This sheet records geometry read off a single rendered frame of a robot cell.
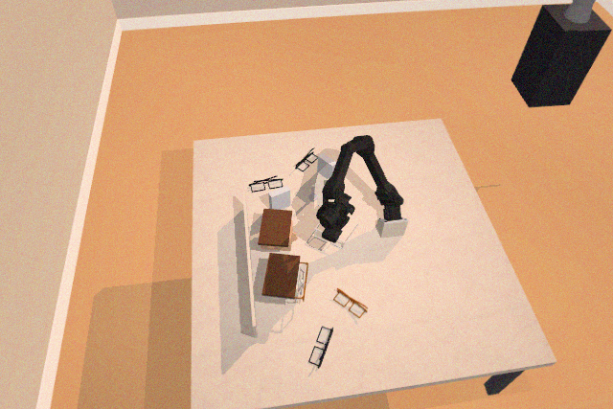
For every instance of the white flat panel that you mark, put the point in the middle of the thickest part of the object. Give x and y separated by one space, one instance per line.
249 267

